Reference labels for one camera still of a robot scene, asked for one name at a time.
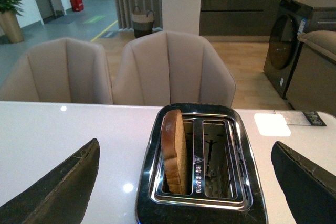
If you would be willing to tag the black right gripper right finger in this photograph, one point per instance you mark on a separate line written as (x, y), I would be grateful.
(309, 189)

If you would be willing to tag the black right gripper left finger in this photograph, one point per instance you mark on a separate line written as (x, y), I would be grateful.
(62, 195)

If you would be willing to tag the brown bread slice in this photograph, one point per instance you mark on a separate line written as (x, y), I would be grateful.
(174, 150)

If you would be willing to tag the black label card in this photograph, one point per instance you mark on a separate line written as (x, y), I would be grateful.
(314, 118)

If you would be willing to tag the black chrome two-slot toaster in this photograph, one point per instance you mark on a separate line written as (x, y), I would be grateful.
(223, 184)

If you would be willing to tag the beige chair left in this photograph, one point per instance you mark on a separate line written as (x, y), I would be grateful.
(64, 70)

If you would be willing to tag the beige chair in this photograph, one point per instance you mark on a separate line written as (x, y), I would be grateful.
(64, 70)
(172, 67)

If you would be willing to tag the beige cushion on box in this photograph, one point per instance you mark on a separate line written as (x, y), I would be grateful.
(322, 41)

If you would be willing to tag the beige chair centre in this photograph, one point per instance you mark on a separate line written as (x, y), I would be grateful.
(172, 67)

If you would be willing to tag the dark grey washing machine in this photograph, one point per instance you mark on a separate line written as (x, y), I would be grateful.
(294, 17)

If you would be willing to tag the woven laundry basket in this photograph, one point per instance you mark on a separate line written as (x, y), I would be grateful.
(142, 21)

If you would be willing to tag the red bin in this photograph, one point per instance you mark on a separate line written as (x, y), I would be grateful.
(77, 5)

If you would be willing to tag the green potted plant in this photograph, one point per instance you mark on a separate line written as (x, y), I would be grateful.
(9, 22)

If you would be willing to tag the dark kitchen cabinet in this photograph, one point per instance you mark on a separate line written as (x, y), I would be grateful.
(237, 17)

